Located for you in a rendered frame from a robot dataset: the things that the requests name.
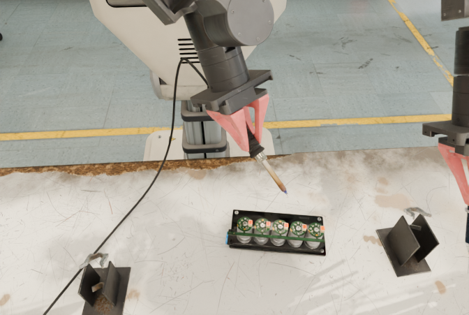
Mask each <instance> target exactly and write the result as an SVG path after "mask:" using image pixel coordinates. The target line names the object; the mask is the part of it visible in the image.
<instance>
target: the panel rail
mask: <svg viewBox="0 0 469 315"><path fill-rule="evenodd" d="M228 235H241V236H250V237H265V238H274V239H283V240H299V241H308V242H324V243H325V240H324V239H318V237H316V239H315V238H306V237H299V235H298V236H297V237H290V236H281V234H279V235H265V234H263V233H262V232H261V234H256V233H245V231H244V232H243V233H240V232H231V231H228Z"/></svg>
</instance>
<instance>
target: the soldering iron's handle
mask: <svg viewBox="0 0 469 315"><path fill-rule="evenodd" d="M246 130H247V135H248V146H249V151H248V152H249V154H250V158H251V159H252V158H254V157H255V156H256V155H258V154H259V153H260V152H262V151H263V150H264V147H261V145H260V143H258V141H257V140H256V139H255V137H254V135H252V133H251V131H249V129H248V127H247V125H246Z"/></svg>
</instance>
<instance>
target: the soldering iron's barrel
mask: <svg viewBox="0 0 469 315"><path fill-rule="evenodd" d="M255 159H256V160H257V162H258V163H261V164H262V165H263V166H264V167H265V169H266V170H267V172H268V173H269V174H270V176H271V177H272V179H273V180H274V181H275V183H276V184H277V185H278V187H279V189H280V190H281V191H282V192H284V191H285V190H286V187H285V186H284V184H283V183H282V181H281V180H280V179H279V178H278V176H277V174H276V173H275V172H274V171H273V169H272V168H271V166H270V165H269V164H268V162H267V161H266V159H267V156H266V155H265V154H264V153H263V152H260V153H259V154H258V155H256V156H255Z"/></svg>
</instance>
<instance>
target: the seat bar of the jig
mask: <svg viewBox="0 0 469 315"><path fill-rule="evenodd" d="M232 246H237V247H253V248H261V249H278V250H286V251H302V252H310V253H319V254H320V253H321V250H320V249H323V247H324V242H320V244H319V246H318V247H317V248H315V249H311V248H308V247H307V246H306V245H305V243H304V241H303V242H302V244H301V246H299V247H292V246H290V245H289V244H288V240H285V243H284V244H283V245H281V246H276V245H274V244H273V243H272V242H271V240H270V238H269V239H268V241H267V243H265V244H258V243H256V242H255V240H254V238H253V237H251V240H250V241H249V242H247V243H242V242H240V241H239V240H238V239H237V235H233V241H232Z"/></svg>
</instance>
